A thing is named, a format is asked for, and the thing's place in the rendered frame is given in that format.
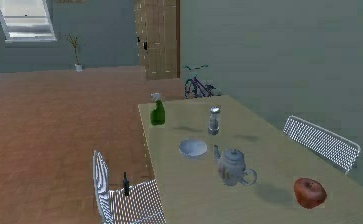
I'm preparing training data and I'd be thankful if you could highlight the white mesh chair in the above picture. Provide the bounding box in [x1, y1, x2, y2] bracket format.
[92, 149, 167, 224]
[282, 115, 362, 176]

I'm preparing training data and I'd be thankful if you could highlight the white vase with twigs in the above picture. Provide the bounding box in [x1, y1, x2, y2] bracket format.
[66, 34, 84, 73]

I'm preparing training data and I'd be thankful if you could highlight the green spray bottle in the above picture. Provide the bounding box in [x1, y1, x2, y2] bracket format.
[149, 92, 166, 127]

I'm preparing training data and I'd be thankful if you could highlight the purple bicycle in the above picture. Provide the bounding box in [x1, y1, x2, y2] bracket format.
[183, 64, 219, 100]

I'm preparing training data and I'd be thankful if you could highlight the white bowl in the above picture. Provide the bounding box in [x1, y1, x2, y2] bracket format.
[178, 138, 209, 160]

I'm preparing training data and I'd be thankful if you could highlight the grey teapot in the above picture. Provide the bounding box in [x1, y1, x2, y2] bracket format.
[213, 144, 258, 187]

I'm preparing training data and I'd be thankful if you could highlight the wooden room door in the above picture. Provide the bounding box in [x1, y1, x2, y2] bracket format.
[134, 0, 181, 81]

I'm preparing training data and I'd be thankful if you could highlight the pale green table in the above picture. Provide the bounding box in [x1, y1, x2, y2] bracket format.
[137, 94, 363, 224]

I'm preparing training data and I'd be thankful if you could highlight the small black bottle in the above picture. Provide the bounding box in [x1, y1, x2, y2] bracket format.
[122, 171, 130, 197]

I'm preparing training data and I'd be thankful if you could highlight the red apple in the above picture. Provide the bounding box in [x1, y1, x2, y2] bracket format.
[293, 177, 328, 210]

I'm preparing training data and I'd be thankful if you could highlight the white framed window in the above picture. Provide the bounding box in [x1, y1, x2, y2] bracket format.
[0, 0, 58, 43]

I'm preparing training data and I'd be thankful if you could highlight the black door handle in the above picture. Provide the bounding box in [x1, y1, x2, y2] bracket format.
[136, 36, 149, 52]

